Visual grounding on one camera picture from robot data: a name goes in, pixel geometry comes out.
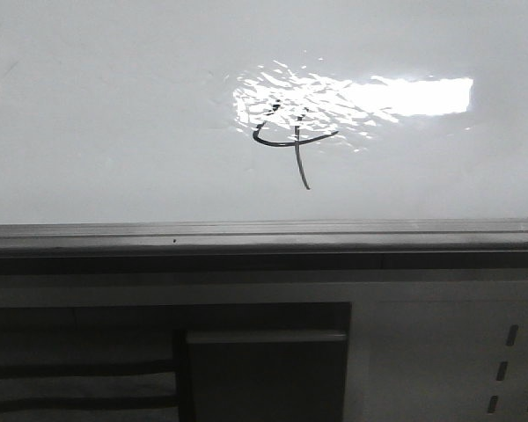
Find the white glossy whiteboard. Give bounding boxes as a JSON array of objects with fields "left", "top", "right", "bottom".
[{"left": 0, "top": 1, "right": 528, "bottom": 224}]

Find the grey whiteboard marker tray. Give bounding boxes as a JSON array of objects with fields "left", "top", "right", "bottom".
[{"left": 0, "top": 218, "right": 528, "bottom": 275}]

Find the dark square panel below board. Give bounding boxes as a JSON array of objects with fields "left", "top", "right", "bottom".
[{"left": 187, "top": 329, "right": 348, "bottom": 421}]

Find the white perforated metal panel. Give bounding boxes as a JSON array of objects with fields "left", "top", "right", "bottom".
[{"left": 361, "top": 298, "right": 528, "bottom": 421}]

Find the dark slatted cabinet front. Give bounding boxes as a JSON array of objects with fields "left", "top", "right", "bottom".
[{"left": 0, "top": 303, "right": 351, "bottom": 421}]

